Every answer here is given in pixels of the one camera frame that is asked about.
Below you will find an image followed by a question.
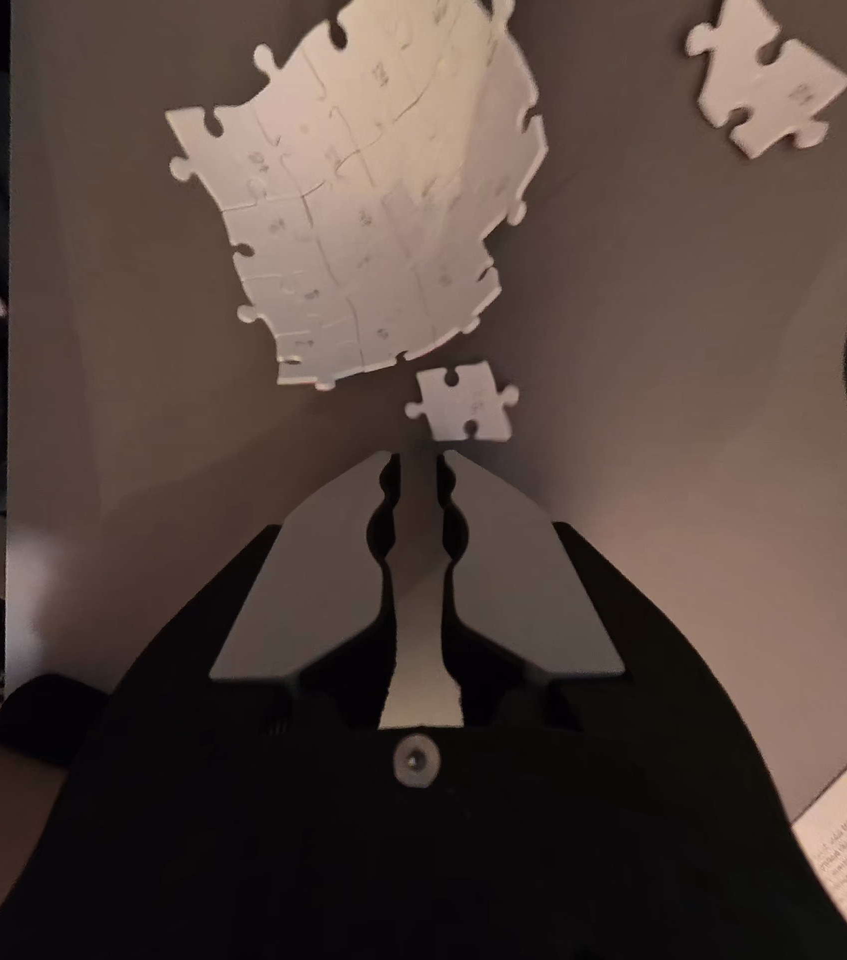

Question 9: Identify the assembled white puzzle section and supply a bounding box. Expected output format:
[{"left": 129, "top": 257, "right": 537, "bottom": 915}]
[{"left": 164, "top": 0, "right": 551, "bottom": 393}]

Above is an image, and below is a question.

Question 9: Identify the scattered loose puzzle pieces group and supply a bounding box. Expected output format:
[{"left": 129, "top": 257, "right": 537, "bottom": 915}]
[{"left": 685, "top": 0, "right": 847, "bottom": 165}]

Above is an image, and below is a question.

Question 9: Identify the white puzzle piece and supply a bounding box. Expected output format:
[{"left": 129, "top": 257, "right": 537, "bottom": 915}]
[{"left": 404, "top": 362, "right": 522, "bottom": 447}]

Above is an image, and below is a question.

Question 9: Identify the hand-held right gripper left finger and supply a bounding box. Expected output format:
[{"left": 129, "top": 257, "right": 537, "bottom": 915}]
[{"left": 208, "top": 450, "right": 401, "bottom": 687}]

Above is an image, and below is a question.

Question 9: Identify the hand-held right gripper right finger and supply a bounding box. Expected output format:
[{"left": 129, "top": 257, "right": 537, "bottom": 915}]
[{"left": 442, "top": 449, "right": 629, "bottom": 687}]

